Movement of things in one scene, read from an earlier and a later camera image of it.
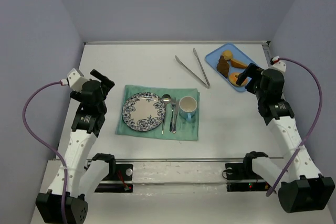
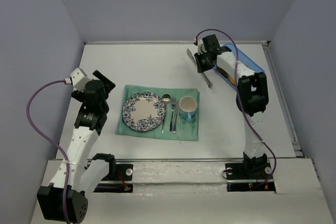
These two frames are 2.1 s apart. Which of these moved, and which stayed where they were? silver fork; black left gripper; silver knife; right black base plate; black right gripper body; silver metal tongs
Moved: black right gripper body; silver metal tongs
Stayed: black left gripper; right black base plate; silver fork; silver knife
